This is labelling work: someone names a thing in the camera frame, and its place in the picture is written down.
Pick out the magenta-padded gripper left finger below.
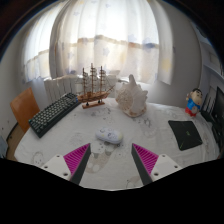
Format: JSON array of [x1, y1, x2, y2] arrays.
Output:
[[40, 143, 92, 186]]

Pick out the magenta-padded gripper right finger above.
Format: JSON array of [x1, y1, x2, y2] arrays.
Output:
[[131, 143, 184, 186]]

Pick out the white cartoon-print computer mouse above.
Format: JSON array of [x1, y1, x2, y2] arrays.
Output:
[[95, 126, 124, 145]]

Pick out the black mouse pad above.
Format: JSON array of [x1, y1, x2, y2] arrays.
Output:
[[167, 119, 204, 152]]

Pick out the white printed tablecloth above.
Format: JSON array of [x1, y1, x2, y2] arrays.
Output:
[[13, 96, 222, 191]]

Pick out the black mechanical keyboard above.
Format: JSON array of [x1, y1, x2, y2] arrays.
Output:
[[28, 92, 81, 139]]

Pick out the orange wooden chair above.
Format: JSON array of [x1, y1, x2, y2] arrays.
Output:
[[9, 87, 41, 134]]

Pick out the cartoon boy figurine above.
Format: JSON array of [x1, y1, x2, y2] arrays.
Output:
[[185, 87, 204, 118]]

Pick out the black router with antennas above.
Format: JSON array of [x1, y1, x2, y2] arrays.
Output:
[[199, 93, 216, 123]]

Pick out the large white conch shell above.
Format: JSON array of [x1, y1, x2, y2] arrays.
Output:
[[115, 73, 149, 118]]

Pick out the wooden model sailing ship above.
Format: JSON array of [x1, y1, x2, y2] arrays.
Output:
[[76, 63, 116, 110]]

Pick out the white radiator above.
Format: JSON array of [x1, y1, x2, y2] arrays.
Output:
[[43, 73, 130, 106]]

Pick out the black computer monitor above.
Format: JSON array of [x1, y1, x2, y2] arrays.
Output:
[[213, 85, 224, 129]]

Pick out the sheer white star-print curtain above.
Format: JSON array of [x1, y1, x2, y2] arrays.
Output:
[[23, 0, 175, 86]]

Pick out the white wall shelf unit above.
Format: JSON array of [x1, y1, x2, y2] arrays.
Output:
[[199, 31, 224, 88]]

